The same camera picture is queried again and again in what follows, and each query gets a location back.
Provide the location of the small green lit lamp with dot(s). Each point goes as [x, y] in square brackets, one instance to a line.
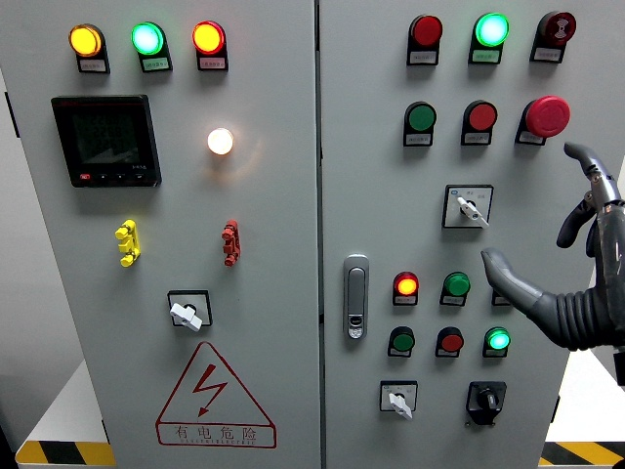
[498, 338]

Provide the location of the small green push button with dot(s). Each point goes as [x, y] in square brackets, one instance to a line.
[404, 341]
[457, 284]

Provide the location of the small red push button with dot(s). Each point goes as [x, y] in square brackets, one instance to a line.
[451, 342]

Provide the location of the black yellow striped tape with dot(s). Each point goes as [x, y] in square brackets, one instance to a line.
[581, 453]
[63, 453]

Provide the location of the small lit red lamp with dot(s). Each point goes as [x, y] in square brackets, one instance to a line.
[406, 285]

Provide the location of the large red stop button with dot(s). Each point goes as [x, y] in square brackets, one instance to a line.
[547, 115]

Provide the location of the silver door lock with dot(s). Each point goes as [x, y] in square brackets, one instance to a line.
[356, 293]

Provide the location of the grey cabinet door with lock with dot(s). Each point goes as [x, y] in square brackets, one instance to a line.
[381, 205]

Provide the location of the large red push button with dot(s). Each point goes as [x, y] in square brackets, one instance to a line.
[482, 116]

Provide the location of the large green push button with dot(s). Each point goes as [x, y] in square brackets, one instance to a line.
[421, 117]

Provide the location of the red buzzer lamp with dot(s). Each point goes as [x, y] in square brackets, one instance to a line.
[559, 26]

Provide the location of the large green round lamp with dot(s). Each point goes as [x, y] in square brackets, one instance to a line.
[491, 29]
[147, 38]

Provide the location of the grey cabinet door with display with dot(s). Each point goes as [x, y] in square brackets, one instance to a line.
[273, 220]

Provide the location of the dark red round lamp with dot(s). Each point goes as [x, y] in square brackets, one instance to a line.
[426, 30]

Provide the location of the red warning triangle sticker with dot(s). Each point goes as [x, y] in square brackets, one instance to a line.
[209, 386]

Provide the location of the white round lamp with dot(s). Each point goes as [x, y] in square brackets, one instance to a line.
[220, 141]

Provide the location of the lit red round lamp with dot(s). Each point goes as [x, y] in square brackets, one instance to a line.
[208, 37]

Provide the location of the black display meter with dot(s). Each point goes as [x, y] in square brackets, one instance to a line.
[105, 137]

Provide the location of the yellow round lamp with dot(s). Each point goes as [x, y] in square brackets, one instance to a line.
[85, 40]

